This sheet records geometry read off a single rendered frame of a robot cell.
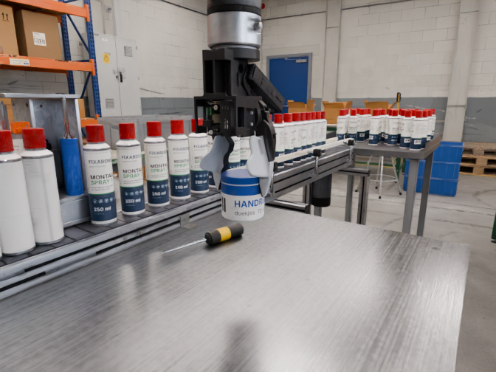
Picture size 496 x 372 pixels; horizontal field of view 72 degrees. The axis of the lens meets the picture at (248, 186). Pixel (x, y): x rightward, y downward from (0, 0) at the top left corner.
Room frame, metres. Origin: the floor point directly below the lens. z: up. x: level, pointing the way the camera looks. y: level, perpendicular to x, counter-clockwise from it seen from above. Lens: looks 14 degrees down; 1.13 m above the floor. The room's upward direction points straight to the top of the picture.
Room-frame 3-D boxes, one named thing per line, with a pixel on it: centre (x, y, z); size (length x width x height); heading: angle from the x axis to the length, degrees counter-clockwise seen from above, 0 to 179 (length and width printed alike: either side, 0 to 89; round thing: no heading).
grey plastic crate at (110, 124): (2.64, 0.75, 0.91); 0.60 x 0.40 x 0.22; 152
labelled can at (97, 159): (0.69, 0.30, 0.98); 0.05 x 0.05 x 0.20
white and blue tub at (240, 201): (0.54, 0.01, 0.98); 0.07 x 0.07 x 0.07
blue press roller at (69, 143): (0.69, 0.36, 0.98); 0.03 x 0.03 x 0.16
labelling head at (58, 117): (0.69, 0.42, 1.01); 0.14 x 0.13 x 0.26; 146
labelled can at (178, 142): (0.88, 0.18, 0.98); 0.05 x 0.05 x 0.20
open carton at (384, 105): (5.32, -2.00, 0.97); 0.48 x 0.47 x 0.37; 151
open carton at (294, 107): (5.97, -0.89, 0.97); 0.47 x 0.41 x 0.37; 145
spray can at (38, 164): (0.60, 0.37, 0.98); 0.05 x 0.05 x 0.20
